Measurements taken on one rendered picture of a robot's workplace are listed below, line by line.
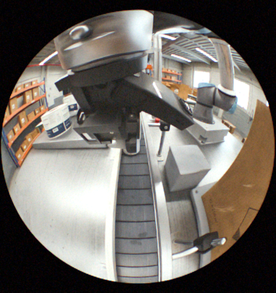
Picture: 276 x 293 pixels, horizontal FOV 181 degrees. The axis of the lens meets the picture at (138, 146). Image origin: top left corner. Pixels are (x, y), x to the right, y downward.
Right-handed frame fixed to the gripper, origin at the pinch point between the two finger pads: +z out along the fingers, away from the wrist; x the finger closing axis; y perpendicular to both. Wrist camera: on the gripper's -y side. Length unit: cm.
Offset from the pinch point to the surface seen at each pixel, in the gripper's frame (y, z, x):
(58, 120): 40.2, 6.7, -17.6
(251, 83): -526, -85, -263
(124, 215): 2.2, -3.1, 16.2
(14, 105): 374, -30, -129
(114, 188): 3.7, -3.7, 10.4
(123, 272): 2.7, -10.7, 29.3
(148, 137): -3.1, -3.1, -0.1
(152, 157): -3.2, -6.1, 5.0
